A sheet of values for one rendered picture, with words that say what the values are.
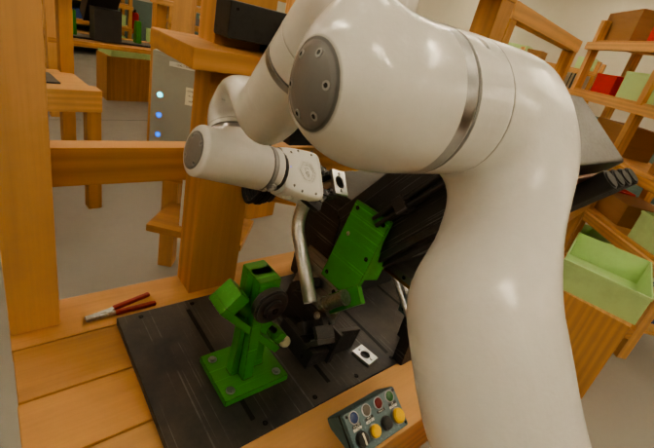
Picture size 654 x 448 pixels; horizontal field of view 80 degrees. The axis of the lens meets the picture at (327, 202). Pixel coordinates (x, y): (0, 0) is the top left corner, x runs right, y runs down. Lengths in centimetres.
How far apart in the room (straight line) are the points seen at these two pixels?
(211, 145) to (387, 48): 44
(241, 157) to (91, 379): 58
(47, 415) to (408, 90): 87
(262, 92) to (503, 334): 36
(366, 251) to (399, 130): 70
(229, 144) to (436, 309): 46
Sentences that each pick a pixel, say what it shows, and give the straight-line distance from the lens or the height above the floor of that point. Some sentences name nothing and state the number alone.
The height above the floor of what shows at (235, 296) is 114.
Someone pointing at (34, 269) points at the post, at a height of 104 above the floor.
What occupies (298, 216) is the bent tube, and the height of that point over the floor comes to 123.
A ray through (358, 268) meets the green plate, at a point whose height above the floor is 114.
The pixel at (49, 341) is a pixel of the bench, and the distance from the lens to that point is 109.
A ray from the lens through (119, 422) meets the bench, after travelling 93.
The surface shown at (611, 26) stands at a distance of 507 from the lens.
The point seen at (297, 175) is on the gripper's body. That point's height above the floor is 136.
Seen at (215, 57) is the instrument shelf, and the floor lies 153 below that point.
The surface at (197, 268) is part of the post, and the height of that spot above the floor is 96.
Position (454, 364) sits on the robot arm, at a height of 146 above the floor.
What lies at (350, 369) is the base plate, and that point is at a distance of 103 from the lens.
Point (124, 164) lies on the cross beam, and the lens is 103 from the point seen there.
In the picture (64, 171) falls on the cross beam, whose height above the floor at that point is 122.
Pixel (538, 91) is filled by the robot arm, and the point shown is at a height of 161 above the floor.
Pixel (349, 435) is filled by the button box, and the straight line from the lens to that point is 88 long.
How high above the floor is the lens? 162
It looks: 23 degrees down
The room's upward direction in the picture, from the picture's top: 14 degrees clockwise
